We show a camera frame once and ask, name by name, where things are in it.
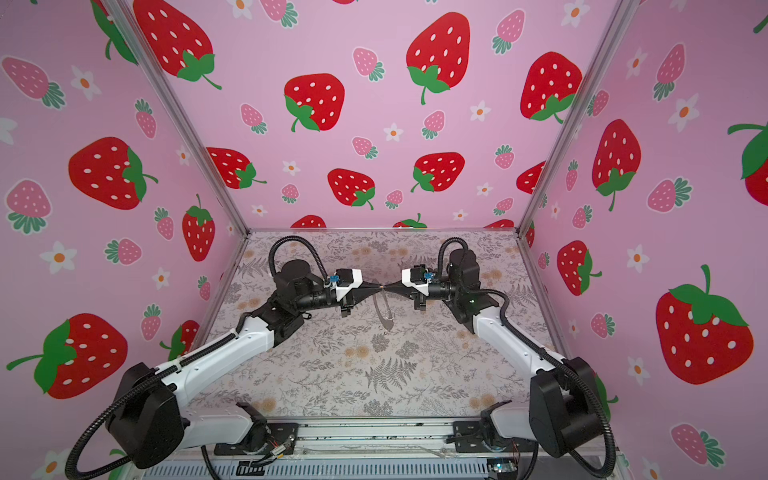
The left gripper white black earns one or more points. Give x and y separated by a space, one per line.
358 287

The aluminium corner post right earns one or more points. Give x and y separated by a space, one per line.
616 29

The aluminium corner post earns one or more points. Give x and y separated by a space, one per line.
127 25
616 29

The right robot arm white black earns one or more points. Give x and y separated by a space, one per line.
564 409

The aluminium corner post left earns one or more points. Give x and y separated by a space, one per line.
127 25

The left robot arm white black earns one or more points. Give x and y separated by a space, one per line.
153 425

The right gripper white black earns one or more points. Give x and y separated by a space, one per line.
401 288

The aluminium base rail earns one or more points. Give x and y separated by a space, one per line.
360 448

